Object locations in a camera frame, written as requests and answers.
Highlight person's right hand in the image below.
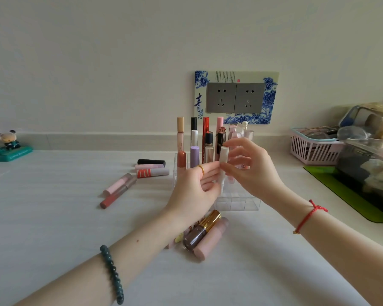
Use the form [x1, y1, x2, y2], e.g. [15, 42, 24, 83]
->
[220, 138, 287, 207]

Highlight person's left hand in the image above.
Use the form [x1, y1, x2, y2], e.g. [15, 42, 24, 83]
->
[164, 161, 223, 225]

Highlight clear acrylic lipstick organizer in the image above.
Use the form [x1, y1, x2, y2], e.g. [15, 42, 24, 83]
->
[172, 151, 262, 211]

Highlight white slim tube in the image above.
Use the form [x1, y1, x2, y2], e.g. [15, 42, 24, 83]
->
[217, 146, 230, 195]

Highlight gold cap brown bottle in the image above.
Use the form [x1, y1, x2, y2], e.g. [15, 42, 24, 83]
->
[182, 210, 222, 251]

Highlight white tube red stripes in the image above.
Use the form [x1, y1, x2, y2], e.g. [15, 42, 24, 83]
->
[136, 168, 170, 179]

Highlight pink square lipstick gold band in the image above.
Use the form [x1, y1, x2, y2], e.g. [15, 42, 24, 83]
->
[164, 226, 192, 249]

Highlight light pink round tube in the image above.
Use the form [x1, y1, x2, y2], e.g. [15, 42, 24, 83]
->
[193, 217, 229, 261]

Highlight black cap pink lipgloss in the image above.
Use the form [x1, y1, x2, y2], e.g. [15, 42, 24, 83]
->
[215, 127, 227, 162]

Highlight black lipstick tube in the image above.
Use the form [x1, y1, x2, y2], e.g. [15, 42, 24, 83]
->
[137, 159, 166, 168]

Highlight red Colorkey lip tube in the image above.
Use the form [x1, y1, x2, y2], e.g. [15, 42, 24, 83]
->
[202, 116, 210, 163]

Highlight coral slim lip gloss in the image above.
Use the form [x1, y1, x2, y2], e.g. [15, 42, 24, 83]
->
[99, 176, 137, 210]

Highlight pink matte lipstick tube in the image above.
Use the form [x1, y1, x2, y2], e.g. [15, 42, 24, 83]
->
[103, 173, 133, 196]

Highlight person's right forearm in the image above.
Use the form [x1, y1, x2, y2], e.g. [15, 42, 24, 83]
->
[265, 187, 383, 306]

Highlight person's left forearm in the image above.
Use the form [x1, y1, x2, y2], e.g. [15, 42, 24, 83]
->
[16, 207, 195, 306]

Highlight clear plastic storage box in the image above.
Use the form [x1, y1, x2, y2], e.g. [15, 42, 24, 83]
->
[335, 138, 383, 217]

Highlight pink plastic basket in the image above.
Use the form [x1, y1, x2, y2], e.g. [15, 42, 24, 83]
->
[289, 127, 344, 165]

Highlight green mat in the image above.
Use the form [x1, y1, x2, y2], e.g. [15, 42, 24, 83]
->
[303, 165, 383, 224]

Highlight glass bowl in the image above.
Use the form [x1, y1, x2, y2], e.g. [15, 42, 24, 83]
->
[337, 125, 369, 141]

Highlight clear container blue lid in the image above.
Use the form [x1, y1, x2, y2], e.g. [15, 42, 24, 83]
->
[338, 103, 383, 139]

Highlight panda figurine green base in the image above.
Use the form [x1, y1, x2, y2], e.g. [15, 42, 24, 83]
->
[0, 130, 33, 162]

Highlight red string bracelet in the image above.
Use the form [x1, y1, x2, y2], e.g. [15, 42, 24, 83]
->
[292, 199, 329, 235]

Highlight grey wall socket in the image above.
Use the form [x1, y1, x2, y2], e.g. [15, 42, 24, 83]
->
[206, 82, 237, 113]
[233, 83, 266, 114]

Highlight blue floral socket frame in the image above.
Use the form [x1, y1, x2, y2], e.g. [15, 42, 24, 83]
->
[194, 70, 280, 125]

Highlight green bead bracelet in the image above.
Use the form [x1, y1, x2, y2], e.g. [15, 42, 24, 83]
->
[99, 245, 125, 306]

